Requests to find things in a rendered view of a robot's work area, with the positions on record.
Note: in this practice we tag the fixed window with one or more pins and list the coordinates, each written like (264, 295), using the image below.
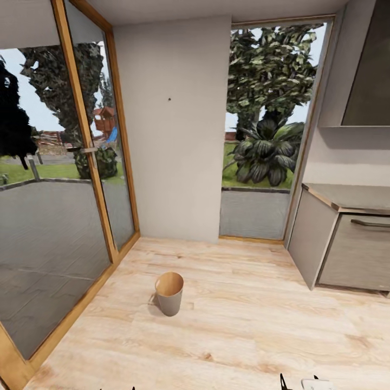
(275, 69)

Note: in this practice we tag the cabinet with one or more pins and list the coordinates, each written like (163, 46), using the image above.
(358, 90)

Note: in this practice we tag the trash can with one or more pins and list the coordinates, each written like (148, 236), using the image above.
(169, 288)

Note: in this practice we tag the door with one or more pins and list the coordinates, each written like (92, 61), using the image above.
(68, 212)

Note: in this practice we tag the dishwasher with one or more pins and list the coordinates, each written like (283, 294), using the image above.
(358, 254)

